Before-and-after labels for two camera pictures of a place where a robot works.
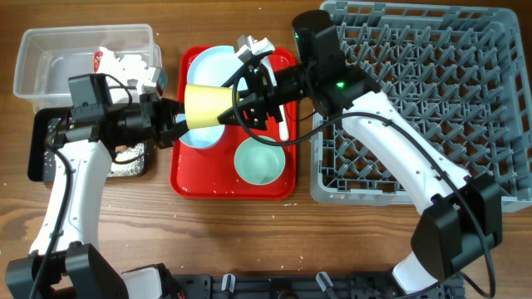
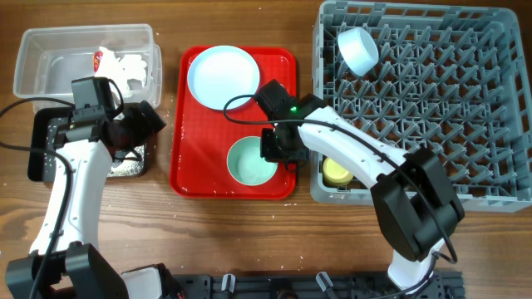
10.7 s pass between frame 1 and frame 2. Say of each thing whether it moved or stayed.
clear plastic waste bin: stayed
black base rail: stayed
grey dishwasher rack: stayed
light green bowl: moved
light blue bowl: moved
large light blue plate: stayed
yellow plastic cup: moved
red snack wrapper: stayed
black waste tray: stayed
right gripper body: moved
